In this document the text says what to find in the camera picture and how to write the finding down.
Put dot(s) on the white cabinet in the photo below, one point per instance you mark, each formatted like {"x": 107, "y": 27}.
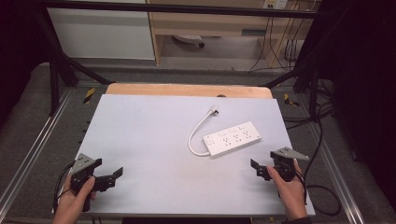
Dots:
{"x": 102, "y": 34}

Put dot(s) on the person's left hand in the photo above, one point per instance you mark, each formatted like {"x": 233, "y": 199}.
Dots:
{"x": 72, "y": 203}

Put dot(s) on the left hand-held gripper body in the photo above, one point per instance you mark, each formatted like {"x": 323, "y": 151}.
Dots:
{"x": 82, "y": 164}

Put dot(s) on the wooden table board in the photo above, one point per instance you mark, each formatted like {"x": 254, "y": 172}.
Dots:
{"x": 186, "y": 90}

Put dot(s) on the person's right hand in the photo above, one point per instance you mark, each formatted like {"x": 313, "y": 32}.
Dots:
{"x": 289, "y": 194}

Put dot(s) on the black curtain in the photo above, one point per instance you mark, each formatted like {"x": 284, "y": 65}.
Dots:
{"x": 361, "y": 77}
{"x": 18, "y": 46}

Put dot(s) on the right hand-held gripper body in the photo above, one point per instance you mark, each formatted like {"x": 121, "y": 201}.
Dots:
{"x": 286, "y": 155}

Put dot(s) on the white power strip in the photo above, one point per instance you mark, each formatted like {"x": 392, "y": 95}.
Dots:
{"x": 232, "y": 139}

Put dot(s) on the wooden desk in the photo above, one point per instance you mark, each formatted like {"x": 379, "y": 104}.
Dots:
{"x": 211, "y": 23}

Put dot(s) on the white plug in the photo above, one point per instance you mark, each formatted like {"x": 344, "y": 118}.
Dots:
{"x": 214, "y": 110}

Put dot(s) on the black metal frame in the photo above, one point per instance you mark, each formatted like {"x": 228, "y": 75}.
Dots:
{"x": 174, "y": 8}

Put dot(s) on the aluminium rail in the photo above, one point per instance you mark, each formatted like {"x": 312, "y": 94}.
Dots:
{"x": 34, "y": 146}
{"x": 334, "y": 174}

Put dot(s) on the white wall socket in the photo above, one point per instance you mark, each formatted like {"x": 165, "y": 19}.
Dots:
{"x": 275, "y": 3}

